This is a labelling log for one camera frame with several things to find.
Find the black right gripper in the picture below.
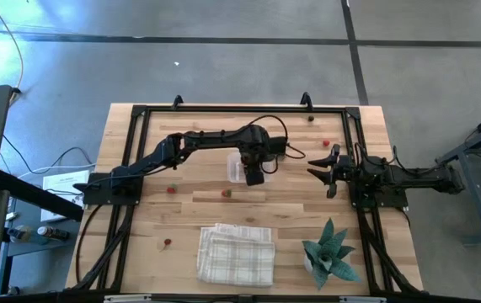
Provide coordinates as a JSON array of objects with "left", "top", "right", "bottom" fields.
[{"left": 307, "top": 143, "right": 353, "bottom": 199}]

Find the clear plastic tupperware container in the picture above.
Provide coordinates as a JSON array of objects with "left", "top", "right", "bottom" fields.
[{"left": 226, "top": 151, "right": 275, "bottom": 183}]

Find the white plaid kitchen cloth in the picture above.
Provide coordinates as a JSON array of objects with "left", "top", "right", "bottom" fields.
[{"left": 196, "top": 222, "right": 276, "bottom": 288}]

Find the green succulent in white pot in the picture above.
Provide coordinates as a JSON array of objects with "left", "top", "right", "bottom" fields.
[{"left": 301, "top": 217, "right": 362, "bottom": 291}]

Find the white paper booklet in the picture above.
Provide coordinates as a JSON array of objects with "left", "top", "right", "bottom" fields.
[{"left": 40, "top": 169, "right": 92, "bottom": 223}]

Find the dark bottle with white cap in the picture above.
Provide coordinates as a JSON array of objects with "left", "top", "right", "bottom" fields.
[{"left": 36, "top": 226, "right": 72, "bottom": 243}]

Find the grey lower shelf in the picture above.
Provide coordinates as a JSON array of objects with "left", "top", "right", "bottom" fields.
[{"left": 6, "top": 205, "right": 79, "bottom": 258}]

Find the clear plastic bottle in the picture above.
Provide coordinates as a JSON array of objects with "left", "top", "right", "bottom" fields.
[{"left": 7, "top": 225, "right": 39, "bottom": 245}]

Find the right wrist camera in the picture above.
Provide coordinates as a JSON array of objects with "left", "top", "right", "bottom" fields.
[{"left": 335, "top": 153, "right": 353, "bottom": 174}]

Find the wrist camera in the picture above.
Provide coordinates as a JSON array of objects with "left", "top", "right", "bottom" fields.
[
  {"left": 270, "top": 136, "right": 288, "bottom": 160},
  {"left": 335, "top": 153, "right": 353, "bottom": 174}
]

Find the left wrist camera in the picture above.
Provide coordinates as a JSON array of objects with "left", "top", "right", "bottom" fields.
[{"left": 270, "top": 136, "right": 288, "bottom": 160}]

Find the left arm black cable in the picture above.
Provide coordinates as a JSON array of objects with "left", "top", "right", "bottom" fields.
[{"left": 246, "top": 114, "right": 307, "bottom": 175}]

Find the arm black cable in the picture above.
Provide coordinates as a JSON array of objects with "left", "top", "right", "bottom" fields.
[
  {"left": 353, "top": 141, "right": 446, "bottom": 178},
  {"left": 246, "top": 114, "right": 307, "bottom": 175}
]

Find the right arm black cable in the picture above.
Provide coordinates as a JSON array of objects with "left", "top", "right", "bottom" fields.
[{"left": 353, "top": 141, "right": 446, "bottom": 178}]

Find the black aluminium table frame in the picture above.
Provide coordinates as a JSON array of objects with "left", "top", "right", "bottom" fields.
[{"left": 65, "top": 104, "right": 425, "bottom": 303}]

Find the white metal bracket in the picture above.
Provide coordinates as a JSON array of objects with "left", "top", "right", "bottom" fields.
[
  {"left": 339, "top": 295, "right": 387, "bottom": 303},
  {"left": 103, "top": 294, "right": 152, "bottom": 303}
]

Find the black floor cable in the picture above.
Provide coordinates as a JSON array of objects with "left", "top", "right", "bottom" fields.
[{"left": 2, "top": 134, "right": 98, "bottom": 176}]

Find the white floor cable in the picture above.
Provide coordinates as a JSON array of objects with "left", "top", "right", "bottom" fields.
[{"left": 15, "top": 163, "right": 97, "bottom": 180}]

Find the black power cable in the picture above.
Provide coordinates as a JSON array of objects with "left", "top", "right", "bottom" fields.
[{"left": 74, "top": 204, "right": 104, "bottom": 287}]

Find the yellow cable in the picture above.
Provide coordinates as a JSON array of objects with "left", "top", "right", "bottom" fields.
[{"left": 0, "top": 0, "right": 25, "bottom": 104}]

